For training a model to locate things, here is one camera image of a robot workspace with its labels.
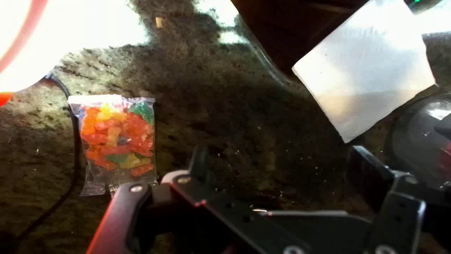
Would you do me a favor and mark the clear packet of gummy candy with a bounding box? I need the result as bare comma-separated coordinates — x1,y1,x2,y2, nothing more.
66,93,159,197

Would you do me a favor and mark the black cable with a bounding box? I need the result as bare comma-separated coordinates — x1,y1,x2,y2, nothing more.
12,71,83,245

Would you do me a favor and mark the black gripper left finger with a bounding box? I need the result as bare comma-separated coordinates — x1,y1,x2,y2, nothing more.
85,145,307,254

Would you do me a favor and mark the white paper sheet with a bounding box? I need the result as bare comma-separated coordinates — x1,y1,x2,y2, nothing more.
290,0,436,145

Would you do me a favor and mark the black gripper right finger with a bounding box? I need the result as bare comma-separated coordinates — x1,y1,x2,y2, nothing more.
349,145,427,254

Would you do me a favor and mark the orange plastic cup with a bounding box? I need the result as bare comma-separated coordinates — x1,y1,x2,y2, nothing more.
0,91,15,107

